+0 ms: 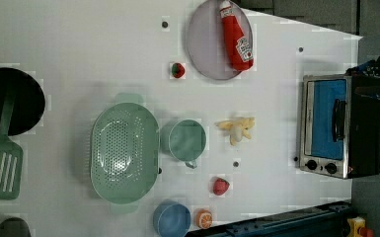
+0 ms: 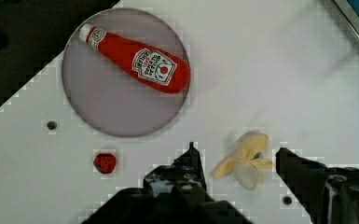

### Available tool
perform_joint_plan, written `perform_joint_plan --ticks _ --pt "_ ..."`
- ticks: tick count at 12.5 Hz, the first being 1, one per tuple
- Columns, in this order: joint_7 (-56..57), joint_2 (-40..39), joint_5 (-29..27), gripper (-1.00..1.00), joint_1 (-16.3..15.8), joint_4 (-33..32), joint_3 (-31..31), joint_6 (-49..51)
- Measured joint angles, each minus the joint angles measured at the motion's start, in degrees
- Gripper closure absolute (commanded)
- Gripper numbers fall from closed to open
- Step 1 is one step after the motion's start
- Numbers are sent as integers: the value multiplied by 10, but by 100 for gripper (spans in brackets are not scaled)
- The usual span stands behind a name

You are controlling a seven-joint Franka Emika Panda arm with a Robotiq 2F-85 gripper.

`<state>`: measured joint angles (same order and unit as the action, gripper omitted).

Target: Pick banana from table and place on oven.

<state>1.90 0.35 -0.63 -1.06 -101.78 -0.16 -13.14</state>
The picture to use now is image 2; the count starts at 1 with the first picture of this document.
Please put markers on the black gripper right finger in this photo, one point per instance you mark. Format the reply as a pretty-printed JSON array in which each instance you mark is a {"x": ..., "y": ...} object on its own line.
[{"x": 329, "y": 195}]

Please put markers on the red plush ketchup bottle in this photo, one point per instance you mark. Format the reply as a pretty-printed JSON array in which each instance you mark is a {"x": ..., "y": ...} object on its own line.
[{"x": 158, "y": 69}]

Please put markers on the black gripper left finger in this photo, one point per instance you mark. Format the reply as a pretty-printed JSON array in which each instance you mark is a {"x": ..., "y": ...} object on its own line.
[{"x": 170, "y": 194}]

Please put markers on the yellow plush peeled banana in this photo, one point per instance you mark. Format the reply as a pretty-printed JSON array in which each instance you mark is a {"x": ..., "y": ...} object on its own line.
[{"x": 245, "y": 161}]

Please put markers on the red plush strawberry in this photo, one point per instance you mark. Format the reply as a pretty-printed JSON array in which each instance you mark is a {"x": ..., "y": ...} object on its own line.
[{"x": 105, "y": 163}]

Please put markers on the round grey plate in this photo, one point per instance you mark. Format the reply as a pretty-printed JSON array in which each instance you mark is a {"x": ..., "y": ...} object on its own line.
[{"x": 106, "y": 97}]

